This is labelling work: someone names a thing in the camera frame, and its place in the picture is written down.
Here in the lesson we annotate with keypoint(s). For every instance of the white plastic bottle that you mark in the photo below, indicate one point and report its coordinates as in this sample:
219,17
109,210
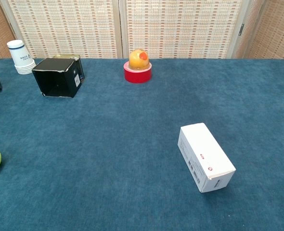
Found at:
20,57

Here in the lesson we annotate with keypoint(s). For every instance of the black screen hinge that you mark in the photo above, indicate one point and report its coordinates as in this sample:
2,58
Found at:
241,29

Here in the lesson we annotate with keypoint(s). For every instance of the woven bamboo folding screen panel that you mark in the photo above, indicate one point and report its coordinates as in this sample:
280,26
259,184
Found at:
65,29
180,29

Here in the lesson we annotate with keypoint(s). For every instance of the white rectangular carton box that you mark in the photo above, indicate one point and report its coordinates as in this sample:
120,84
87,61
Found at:
204,154

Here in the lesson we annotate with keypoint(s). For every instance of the black open cardboard box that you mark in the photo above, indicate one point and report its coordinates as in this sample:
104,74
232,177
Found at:
57,79

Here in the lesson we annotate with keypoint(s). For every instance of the yellow orange toy fruit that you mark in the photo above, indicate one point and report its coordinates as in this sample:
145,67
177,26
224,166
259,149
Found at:
137,61

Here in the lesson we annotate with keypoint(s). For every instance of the blue felt table cloth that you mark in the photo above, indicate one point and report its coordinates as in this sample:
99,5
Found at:
122,149

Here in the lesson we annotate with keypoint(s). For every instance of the red dish with yellow fruit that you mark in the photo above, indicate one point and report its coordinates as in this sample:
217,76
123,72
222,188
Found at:
138,75

